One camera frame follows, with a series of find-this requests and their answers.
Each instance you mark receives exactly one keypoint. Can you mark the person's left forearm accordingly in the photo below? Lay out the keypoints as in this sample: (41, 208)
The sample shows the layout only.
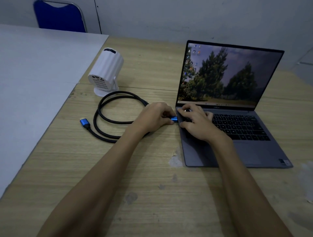
(97, 190)

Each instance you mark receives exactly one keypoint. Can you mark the clear plastic sheet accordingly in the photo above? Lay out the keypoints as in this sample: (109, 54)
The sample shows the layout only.
(307, 180)

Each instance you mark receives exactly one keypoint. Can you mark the blue metal-framed chair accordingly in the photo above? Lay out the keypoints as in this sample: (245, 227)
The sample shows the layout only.
(58, 20)

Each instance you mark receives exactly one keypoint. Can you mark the person's left hand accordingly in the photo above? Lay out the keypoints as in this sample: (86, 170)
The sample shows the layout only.
(151, 116)

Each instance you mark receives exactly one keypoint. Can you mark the person's right forearm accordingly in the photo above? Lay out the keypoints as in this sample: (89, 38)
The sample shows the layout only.
(244, 190)

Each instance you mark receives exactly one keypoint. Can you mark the person's left thumb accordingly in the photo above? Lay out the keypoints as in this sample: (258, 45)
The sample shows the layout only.
(169, 122)

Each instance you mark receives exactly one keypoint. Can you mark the person's right hand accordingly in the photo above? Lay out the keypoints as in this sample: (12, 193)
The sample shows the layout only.
(204, 127)

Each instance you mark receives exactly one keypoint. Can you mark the person's right middle finger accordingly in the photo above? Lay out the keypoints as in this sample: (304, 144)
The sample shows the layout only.
(192, 107)

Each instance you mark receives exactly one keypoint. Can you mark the person's right thumb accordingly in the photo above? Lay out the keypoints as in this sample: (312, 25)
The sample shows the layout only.
(187, 125)

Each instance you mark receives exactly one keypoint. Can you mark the grey laptop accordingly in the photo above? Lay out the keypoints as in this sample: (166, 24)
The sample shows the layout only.
(247, 146)

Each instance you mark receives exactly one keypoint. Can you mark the white mini projector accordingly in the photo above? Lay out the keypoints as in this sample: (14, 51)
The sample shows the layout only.
(107, 68)

